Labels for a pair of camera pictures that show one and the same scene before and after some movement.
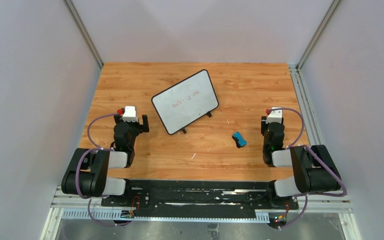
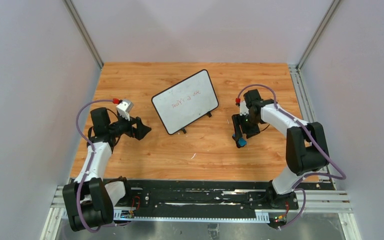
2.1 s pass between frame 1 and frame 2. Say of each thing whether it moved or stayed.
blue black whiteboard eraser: stayed
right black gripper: moved
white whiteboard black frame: stayed
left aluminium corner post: stayed
